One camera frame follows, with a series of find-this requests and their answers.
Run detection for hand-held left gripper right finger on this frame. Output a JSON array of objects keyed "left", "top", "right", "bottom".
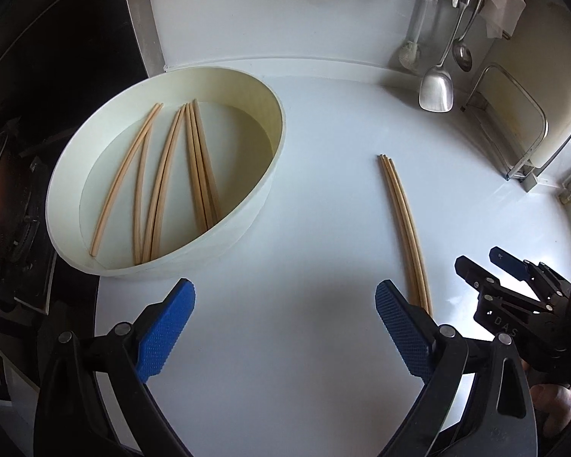
[{"left": 374, "top": 279, "right": 539, "bottom": 457}]

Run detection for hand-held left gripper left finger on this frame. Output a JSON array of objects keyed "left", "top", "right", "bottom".
[{"left": 33, "top": 278, "right": 196, "bottom": 457}]

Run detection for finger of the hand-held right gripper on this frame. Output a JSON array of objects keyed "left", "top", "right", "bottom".
[
  {"left": 455, "top": 255, "right": 553, "bottom": 344},
  {"left": 488, "top": 246, "right": 571, "bottom": 313}
]

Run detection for bundle of wooden chopsticks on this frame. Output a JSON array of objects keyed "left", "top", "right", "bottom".
[{"left": 378, "top": 153, "right": 434, "bottom": 318}]

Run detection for white round plastic basin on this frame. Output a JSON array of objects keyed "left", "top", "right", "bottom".
[{"left": 45, "top": 67, "right": 287, "bottom": 278}]

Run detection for person's right hand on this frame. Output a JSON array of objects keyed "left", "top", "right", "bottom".
[{"left": 528, "top": 383, "right": 571, "bottom": 439}]

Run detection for cream cutting board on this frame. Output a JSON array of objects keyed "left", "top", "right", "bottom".
[{"left": 473, "top": 69, "right": 571, "bottom": 178}]

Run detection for black gas stove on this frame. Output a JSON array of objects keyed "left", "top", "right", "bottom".
[{"left": 0, "top": 71, "right": 100, "bottom": 317}]

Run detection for metal spatula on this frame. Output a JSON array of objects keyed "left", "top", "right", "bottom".
[{"left": 419, "top": 0, "right": 483, "bottom": 114}]

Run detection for metal ladle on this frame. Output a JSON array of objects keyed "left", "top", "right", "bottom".
[{"left": 452, "top": 0, "right": 486, "bottom": 74}]

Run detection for white dish brush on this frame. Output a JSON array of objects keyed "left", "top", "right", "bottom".
[{"left": 399, "top": 0, "right": 431, "bottom": 71}]

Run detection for white crumpled cloth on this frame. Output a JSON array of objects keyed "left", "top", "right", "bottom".
[{"left": 480, "top": 0, "right": 527, "bottom": 40}]

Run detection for metal wire rack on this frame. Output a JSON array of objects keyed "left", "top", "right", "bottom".
[{"left": 461, "top": 63, "right": 549, "bottom": 192}]

